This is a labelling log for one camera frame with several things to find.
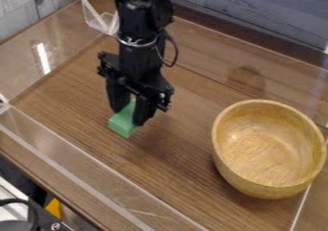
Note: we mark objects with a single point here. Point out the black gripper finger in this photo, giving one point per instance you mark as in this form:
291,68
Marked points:
145,108
118,94

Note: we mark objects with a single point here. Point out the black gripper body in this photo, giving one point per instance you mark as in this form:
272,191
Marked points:
137,68

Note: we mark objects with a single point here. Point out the green rectangular block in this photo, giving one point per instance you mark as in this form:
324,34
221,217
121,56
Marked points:
121,122

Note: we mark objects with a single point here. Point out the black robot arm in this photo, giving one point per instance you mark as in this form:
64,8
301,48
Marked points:
143,19

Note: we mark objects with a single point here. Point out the brown wooden bowl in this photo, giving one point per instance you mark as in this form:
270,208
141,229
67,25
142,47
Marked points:
269,149

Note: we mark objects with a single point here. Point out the black device with yellow label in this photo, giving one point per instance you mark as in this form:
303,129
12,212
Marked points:
47,217

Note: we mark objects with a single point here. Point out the clear acrylic corner bracket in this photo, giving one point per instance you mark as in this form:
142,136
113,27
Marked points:
103,22

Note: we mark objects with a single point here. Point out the clear acrylic front wall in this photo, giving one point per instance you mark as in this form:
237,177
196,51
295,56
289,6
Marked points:
99,193

